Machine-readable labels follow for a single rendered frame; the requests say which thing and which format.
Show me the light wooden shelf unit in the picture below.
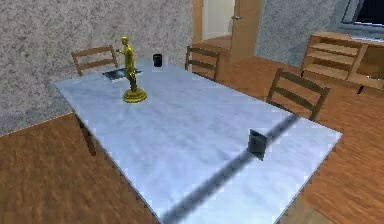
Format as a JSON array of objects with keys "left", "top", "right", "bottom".
[{"left": 301, "top": 31, "right": 384, "bottom": 92}]

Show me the dark flat book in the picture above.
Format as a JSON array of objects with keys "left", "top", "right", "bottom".
[{"left": 101, "top": 67, "right": 143, "bottom": 82}]

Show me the light wooden room door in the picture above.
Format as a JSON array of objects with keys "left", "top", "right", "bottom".
[{"left": 229, "top": 0, "right": 264, "bottom": 63}]

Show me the brown wooden slatted chair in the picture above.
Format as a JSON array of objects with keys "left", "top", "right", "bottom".
[
  {"left": 265, "top": 67, "right": 331, "bottom": 122},
  {"left": 184, "top": 45, "right": 221, "bottom": 82},
  {"left": 70, "top": 44, "right": 120, "bottom": 77}
]

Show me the grey framed television set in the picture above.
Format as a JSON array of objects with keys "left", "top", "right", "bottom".
[{"left": 339, "top": 0, "right": 384, "bottom": 42}]

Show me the white marble dining table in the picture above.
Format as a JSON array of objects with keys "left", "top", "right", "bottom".
[{"left": 53, "top": 61, "right": 344, "bottom": 224}]

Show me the dark grey upright box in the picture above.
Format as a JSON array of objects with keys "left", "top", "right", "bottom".
[{"left": 247, "top": 128, "right": 269, "bottom": 162}]

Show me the gold figure statue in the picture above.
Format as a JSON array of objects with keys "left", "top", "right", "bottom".
[{"left": 115, "top": 35, "right": 148, "bottom": 104}]

